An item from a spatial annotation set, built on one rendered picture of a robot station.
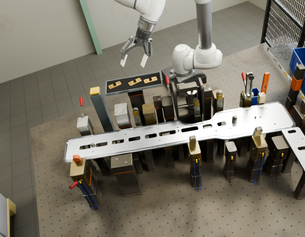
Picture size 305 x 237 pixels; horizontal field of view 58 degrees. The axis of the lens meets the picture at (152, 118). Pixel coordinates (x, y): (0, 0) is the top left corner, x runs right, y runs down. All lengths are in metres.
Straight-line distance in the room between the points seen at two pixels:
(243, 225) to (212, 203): 0.20
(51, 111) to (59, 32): 1.24
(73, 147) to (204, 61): 1.17
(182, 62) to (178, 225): 1.23
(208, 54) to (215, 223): 1.20
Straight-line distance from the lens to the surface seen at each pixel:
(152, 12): 1.41
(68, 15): 4.32
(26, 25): 4.34
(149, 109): 1.72
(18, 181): 3.22
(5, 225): 2.78
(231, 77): 2.53
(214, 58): 2.21
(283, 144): 1.69
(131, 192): 1.79
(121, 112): 1.70
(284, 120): 1.78
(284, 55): 2.24
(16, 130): 3.76
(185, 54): 2.22
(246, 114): 1.78
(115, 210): 1.80
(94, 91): 1.84
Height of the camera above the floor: 2.26
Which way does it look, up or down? 45 degrees down
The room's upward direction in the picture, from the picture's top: 12 degrees counter-clockwise
